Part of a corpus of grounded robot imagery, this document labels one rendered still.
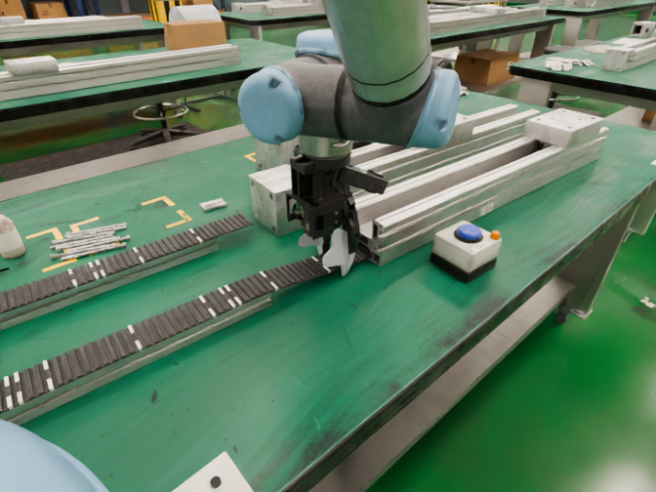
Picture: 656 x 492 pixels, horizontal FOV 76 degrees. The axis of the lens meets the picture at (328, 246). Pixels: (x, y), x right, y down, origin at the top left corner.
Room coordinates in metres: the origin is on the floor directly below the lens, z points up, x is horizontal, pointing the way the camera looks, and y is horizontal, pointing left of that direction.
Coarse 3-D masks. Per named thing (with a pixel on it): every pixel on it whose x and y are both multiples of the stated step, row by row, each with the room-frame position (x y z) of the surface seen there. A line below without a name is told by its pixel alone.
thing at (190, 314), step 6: (180, 306) 0.45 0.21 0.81; (186, 306) 0.45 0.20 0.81; (192, 306) 0.45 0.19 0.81; (186, 312) 0.43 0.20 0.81; (192, 312) 0.43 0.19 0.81; (186, 318) 0.42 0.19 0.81; (192, 318) 0.42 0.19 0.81; (198, 318) 0.42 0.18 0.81; (192, 324) 0.41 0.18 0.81; (198, 324) 0.41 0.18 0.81
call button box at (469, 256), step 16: (448, 240) 0.58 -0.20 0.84; (464, 240) 0.57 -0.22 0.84; (480, 240) 0.57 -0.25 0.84; (496, 240) 0.58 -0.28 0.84; (432, 256) 0.60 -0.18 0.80; (448, 256) 0.57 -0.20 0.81; (464, 256) 0.55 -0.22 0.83; (480, 256) 0.55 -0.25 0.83; (496, 256) 0.58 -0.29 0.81; (448, 272) 0.57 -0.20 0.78; (464, 272) 0.54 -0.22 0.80; (480, 272) 0.56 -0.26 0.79
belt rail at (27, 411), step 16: (256, 304) 0.48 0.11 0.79; (208, 320) 0.43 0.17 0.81; (224, 320) 0.44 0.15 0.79; (176, 336) 0.40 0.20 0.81; (192, 336) 0.41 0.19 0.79; (144, 352) 0.37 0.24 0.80; (160, 352) 0.38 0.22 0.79; (112, 368) 0.35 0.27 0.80; (128, 368) 0.36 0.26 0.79; (80, 384) 0.33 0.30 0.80; (96, 384) 0.33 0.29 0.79; (32, 400) 0.30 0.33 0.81; (48, 400) 0.31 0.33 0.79; (64, 400) 0.31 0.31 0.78; (0, 416) 0.28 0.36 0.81; (16, 416) 0.29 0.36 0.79; (32, 416) 0.29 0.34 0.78
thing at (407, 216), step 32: (608, 128) 1.07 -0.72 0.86; (480, 160) 0.86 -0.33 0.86; (512, 160) 0.94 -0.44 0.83; (544, 160) 0.88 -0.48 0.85; (576, 160) 0.98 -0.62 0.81; (384, 192) 0.70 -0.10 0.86; (416, 192) 0.74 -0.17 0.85; (448, 192) 0.70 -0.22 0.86; (480, 192) 0.75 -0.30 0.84; (512, 192) 0.82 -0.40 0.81; (384, 224) 0.59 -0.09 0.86; (416, 224) 0.63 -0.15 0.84; (448, 224) 0.69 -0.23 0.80; (384, 256) 0.59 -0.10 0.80
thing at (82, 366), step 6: (78, 348) 0.37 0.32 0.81; (84, 348) 0.37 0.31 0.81; (72, 354) 0.36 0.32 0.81; (78, 354) 0.36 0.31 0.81; (84, 354) 0.36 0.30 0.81; (72, 360) 0.35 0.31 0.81; (78, 360) 0.35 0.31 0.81; (84, 360) 0.35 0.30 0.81; (90, 360) 0.35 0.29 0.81; (72, 366) 0.34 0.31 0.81; (78, 366) 0.34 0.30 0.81; (84, 366) 0.34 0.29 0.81; (90, 366) 0.34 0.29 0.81; (78, 372) 0.33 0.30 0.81; (84, 372) 0.33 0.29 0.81; (90, 372) 0.33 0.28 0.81; (78, 378) 0.32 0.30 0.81
